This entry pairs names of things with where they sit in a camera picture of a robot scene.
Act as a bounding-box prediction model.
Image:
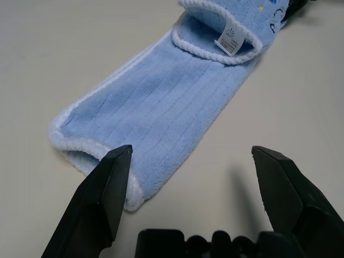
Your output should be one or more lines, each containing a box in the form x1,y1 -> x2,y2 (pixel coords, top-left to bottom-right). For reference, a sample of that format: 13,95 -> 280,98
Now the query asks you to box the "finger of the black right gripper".
289,0 -> 318,12

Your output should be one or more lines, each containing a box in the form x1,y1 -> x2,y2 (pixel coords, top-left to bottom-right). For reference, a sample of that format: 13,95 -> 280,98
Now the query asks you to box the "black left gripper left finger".
40,144 -> 134,258

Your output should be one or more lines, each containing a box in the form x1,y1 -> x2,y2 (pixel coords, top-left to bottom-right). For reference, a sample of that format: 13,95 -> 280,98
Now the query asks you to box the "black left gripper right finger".
251,145 -> 344,258

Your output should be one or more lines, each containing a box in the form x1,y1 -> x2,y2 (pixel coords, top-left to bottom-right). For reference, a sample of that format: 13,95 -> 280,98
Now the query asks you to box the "light blue towel white trim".
48,0 -> 290,213

